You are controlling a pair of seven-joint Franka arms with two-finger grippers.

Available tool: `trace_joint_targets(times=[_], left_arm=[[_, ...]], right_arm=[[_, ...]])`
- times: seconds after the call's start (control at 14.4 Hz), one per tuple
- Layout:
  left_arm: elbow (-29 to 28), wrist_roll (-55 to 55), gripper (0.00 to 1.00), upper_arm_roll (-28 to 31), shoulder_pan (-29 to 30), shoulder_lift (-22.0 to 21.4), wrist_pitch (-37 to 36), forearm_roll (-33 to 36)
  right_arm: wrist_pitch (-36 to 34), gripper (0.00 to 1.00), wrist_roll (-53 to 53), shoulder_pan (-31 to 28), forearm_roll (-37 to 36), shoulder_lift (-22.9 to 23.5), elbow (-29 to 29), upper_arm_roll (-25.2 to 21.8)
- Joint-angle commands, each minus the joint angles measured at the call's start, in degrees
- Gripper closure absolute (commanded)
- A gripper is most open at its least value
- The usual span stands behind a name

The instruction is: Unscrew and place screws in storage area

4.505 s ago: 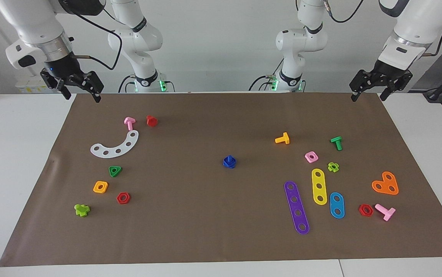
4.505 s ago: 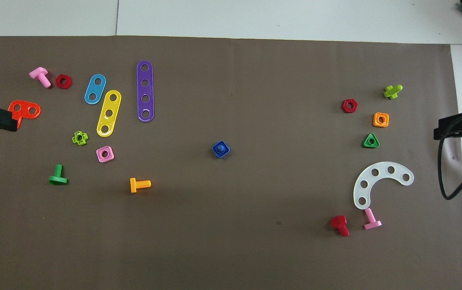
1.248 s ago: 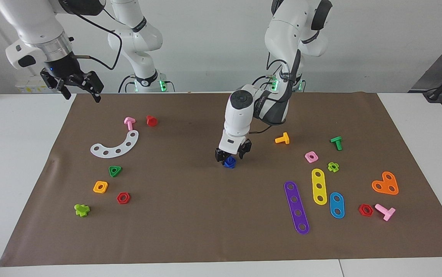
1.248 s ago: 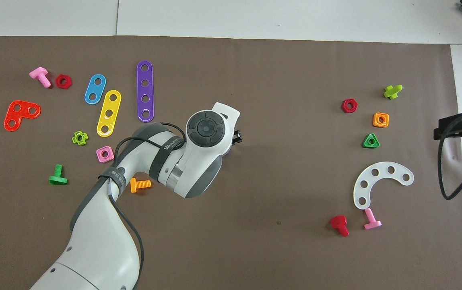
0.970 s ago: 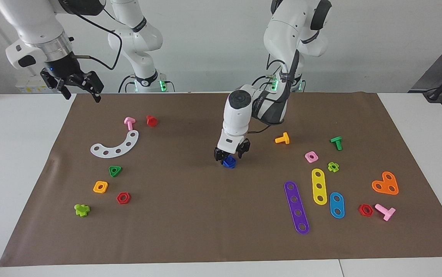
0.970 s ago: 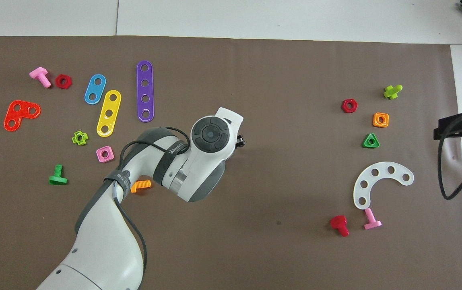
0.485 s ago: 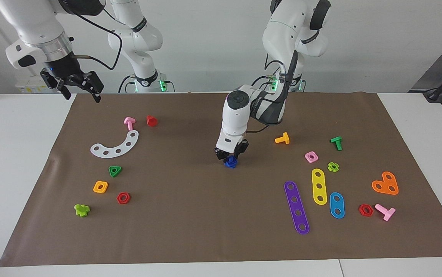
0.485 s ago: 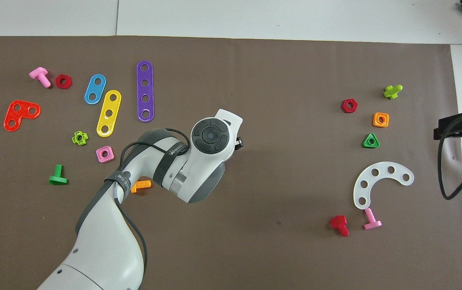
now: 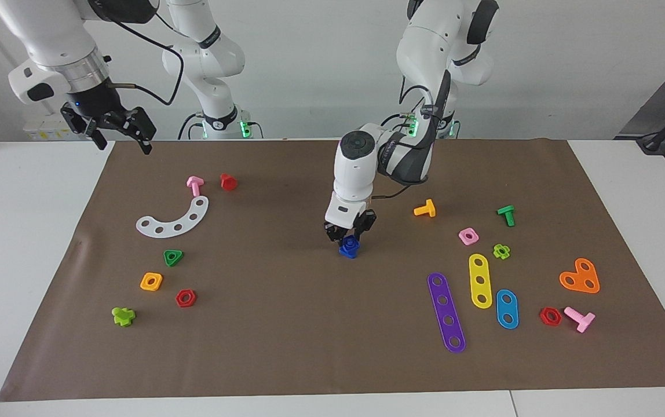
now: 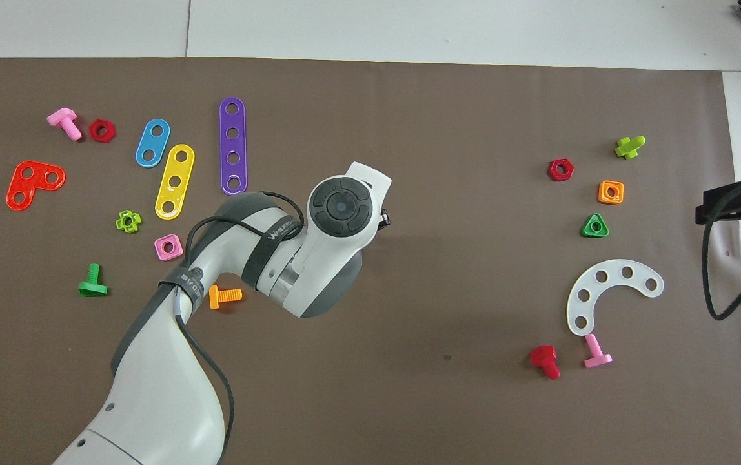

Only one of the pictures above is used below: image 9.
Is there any white socket box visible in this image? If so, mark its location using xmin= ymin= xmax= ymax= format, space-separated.
xmin=23 ymin=113 xmax=81 ymax=141

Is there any black right arm base cable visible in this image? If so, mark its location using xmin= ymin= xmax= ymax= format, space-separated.
xmin=178 ymin=112 xmax=204 ymax=140

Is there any brown paper table mat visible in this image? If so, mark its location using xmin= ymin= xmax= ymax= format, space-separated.
xmin=0 ymin=139 xmax=665 ymax=402

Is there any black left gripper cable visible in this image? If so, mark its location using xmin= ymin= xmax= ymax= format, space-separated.
xmin=367 ymin=72 xmax=455 ymax=201

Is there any yellow three-hole plastic strip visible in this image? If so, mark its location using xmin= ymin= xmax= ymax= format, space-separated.
xmin=469 ymin=253 xmax=494 ymax=309

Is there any black arm base cable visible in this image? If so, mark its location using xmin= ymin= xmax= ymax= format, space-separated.
xmin=380 ymin=112 xmax=413 ymax=131
xmin=178 ymin=112 xmax=204 ymax=140

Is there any purple four-hole plastic strip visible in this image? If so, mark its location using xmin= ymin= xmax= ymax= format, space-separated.
xmin=427 ymin=272 xmax=467 ymax=354

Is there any white curved five-hole plate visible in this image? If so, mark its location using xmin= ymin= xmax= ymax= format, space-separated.
xmin=136 ymin=195 xmax=210 ymax=239

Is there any black left arm base cable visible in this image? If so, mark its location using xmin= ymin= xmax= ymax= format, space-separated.
xmin=380 ymin=112 xmax=413 ymax=131

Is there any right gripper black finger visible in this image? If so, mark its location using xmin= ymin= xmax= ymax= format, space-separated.
xmin=81 ymin=114 xmax=109 ymax=151
xmin=111 ymin=106 xmax=156 ymax=155

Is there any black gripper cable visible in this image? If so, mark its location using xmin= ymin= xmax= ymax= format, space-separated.
xmin=92 ymin=0 xmax=185 ymax=107
xmin=367 ymin=72 xmax=455 ymax=201

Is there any blue two-hole plastic strip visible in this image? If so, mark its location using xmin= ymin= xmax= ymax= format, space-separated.
xmin=495 ymin=289 xmax=520 ymax=330

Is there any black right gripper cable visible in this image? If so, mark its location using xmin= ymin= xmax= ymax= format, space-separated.
xmin=92 ymin=0 xmax=185 ymax=107

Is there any orange heart-shaped plastic plate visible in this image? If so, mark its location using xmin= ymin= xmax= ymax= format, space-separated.
xmin=559 ymin=258 xmax=601 ymax=294

